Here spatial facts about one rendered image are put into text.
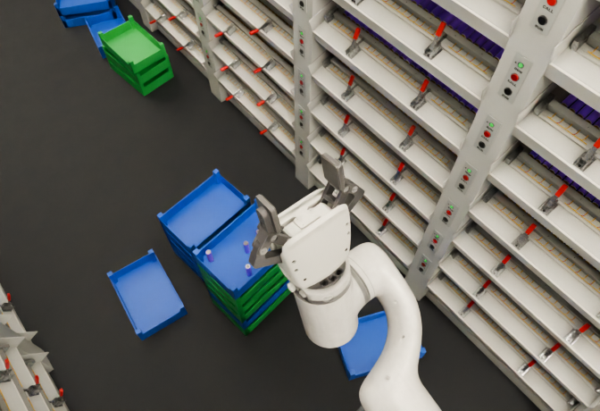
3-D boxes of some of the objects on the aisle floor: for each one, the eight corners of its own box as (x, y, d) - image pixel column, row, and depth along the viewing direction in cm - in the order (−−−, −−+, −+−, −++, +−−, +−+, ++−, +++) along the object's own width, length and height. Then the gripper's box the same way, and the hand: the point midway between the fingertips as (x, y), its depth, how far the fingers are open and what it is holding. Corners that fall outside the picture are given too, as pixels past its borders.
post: (308, 189, 240) (320, -333, 93) (295, 176, 244) (287, -345, 97) (339, 167, 247) (399, -353, 100) (327, 155, 251) (365, -363, 104)
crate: (348, 381, 194) (350, 375, 188) (331, 330, 205) (333, 323, 198) (422, 357, 199) (426, 352, 192) (402, 309, 209) (405, 302, 203)
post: (418, 301, 211) (693, -203, 64) (402, 284, 215) (624, -227, 68) (451, 272, 218) (767, -243, 71) (434, 255, 222) (701, -263, 75)
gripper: (386, 249, 70) (379, 156, 58) (282, 327, 64) (252, 242, 52) (350, 219, 75) (337, 127, 62) (251, 288, 69) (215, 203, 57)
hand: (300, 186), depth 58 cm, fingers open, 8 cm apart
